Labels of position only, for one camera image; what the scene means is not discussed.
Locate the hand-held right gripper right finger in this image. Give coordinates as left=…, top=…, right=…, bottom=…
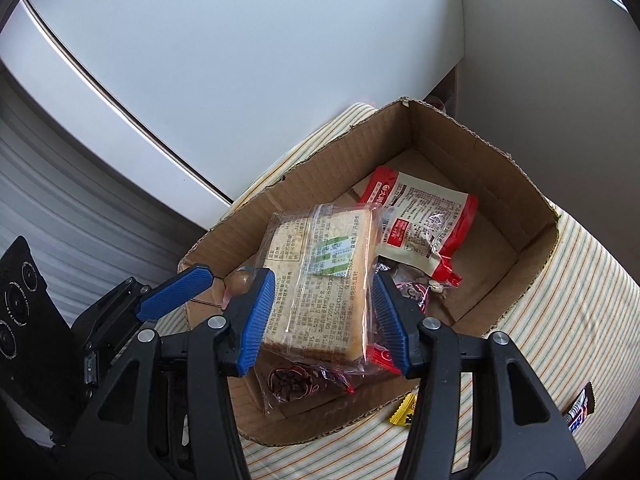
left=371, top=269, right=588, bottom=480

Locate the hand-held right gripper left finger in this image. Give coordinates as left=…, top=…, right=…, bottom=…
left=70, top=267, right=277, bottom=480

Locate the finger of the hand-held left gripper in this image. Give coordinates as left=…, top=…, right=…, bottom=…
left=84, top=264, right=215, bottom=361

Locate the round pastry with nuts packet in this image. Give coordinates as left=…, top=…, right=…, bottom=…
left=377, top=257, right=448, bottom=321

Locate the red-edged clear pastry packet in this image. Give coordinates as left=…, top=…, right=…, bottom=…
left=367, top=342, right=403, bottom=377

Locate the dark cake clear packet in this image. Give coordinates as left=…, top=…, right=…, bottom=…
left=255, top=355, right=357, bottom=415

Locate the sliced bread loaf packet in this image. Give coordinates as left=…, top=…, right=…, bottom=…
left=260, top=204, right=383, bottom=378

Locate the red and white pouch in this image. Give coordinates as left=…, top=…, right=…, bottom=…
left=359, top=166, right=479, bottom=286

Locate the brown cardboard box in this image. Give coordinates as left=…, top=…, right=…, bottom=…
left=179, top=97, right=560, bottom=448

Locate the yellow wrapped candy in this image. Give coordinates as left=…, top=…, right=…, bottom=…
left=389, top=392, right=418, bottom=427

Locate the grey ribbed panel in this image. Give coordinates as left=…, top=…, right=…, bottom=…
left=0, top=70, right=216, bottom=326

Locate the dark brown chocolate bar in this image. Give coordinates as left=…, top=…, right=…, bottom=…
left=562, top=381, right=597, bottom=435

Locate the white cabinet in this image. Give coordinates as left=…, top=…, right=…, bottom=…
left=0, top=0, right=461, bottom=211

